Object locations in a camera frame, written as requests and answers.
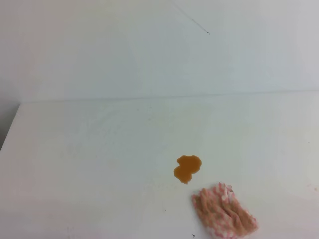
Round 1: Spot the brown coffee stain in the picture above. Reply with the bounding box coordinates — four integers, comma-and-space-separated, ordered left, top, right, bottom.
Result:
174, 155, 202, 184

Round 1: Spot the pink white checked rag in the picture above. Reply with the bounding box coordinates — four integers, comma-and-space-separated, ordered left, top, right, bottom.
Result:
191, 182, 258, 239

